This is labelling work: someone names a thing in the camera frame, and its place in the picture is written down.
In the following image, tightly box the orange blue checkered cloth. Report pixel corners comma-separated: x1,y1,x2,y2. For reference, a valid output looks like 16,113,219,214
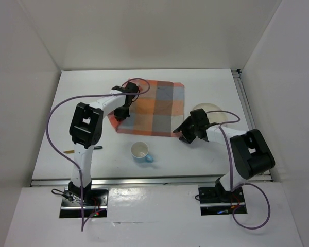
108,80,185,137

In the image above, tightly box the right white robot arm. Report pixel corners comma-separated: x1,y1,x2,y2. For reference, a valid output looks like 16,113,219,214
173,109,276,203

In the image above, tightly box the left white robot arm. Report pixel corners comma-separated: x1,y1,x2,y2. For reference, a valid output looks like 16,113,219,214
68,82,140,205

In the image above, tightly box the cream ceramic plate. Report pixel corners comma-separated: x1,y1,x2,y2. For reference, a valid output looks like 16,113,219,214
192,103,228,124

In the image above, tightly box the light blue mug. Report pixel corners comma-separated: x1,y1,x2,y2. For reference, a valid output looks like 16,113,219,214
130,142,154,163

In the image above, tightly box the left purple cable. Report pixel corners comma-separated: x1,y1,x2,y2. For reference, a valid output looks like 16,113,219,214
46,78,151,232

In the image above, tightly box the gold knife green handle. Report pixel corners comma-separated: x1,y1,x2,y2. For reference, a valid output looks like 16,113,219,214
63,146,103,154

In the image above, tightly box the aluminium right side rail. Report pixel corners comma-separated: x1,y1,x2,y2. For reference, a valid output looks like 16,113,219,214
231,69,275,178

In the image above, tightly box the aluminium rail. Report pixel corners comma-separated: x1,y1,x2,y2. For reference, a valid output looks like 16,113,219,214
30,173,273,187
231,69,275,178

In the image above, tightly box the aluminium front rail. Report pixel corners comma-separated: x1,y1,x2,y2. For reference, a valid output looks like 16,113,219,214
30,173,273,187

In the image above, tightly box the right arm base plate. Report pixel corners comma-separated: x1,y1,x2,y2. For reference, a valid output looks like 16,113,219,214
195,187,247,216

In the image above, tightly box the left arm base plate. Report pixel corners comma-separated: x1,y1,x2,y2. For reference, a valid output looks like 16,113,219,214
58,188,109,219

